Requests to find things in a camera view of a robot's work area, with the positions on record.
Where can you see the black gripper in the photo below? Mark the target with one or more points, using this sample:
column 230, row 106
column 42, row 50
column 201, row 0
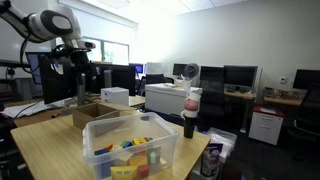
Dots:
column 79, row 63

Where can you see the brown cardboard box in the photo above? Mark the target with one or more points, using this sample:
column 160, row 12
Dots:
column 92, row 112

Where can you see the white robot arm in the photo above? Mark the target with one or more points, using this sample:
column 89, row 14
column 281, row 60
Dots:
column 46, row 25

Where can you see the white small box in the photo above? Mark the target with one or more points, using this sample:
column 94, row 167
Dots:
column 115, row 95

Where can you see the silver monitor stand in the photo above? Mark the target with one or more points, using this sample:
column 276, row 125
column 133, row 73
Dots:
column 81, row 88

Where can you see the black computer monitor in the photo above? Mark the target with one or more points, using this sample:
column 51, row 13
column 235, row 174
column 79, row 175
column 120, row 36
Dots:
column 58, row 78

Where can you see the blue toy block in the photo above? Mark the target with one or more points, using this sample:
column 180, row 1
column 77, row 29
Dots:
column 101, row 151

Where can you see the white cabinet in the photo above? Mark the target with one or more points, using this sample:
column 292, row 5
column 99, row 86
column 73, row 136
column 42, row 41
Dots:
column 164, row 99

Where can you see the black monitor centre back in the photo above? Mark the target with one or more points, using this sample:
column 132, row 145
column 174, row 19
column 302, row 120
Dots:
column 178, row 69

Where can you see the clear plastic bin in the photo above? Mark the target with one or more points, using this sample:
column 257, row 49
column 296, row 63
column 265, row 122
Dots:
column 126, row 137

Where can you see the grey desk fan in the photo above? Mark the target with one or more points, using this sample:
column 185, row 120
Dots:
column 189, row 72

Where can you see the orange toy block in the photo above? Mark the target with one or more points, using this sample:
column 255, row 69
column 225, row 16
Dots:
column 139, row 160

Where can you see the yellow toy block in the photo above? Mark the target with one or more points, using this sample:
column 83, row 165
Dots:
column 124, row 172

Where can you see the green toy block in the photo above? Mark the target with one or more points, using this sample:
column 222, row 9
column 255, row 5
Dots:
column 153, row 156

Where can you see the red toy block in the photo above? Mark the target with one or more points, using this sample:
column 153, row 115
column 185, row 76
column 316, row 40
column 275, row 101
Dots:
column 143, row 171

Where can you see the black office chair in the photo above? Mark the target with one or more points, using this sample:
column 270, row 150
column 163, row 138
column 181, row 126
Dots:
column 212, row 103

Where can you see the black monitor right desk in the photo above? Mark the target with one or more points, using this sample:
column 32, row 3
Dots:
column 240, row 75

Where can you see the clear plastic container floor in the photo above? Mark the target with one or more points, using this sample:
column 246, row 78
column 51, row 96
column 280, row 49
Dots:
column 227, row 139

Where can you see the wooden back desk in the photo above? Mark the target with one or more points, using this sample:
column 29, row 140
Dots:
column 248, row 99

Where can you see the snack bag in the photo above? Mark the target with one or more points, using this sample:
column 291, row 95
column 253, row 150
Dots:
column 210, row 159

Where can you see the black monitor far right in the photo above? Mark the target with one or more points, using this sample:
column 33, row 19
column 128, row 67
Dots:
column 304, row 78

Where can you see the white red drawer pedestal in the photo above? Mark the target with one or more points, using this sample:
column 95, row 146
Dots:
column 266, row 124

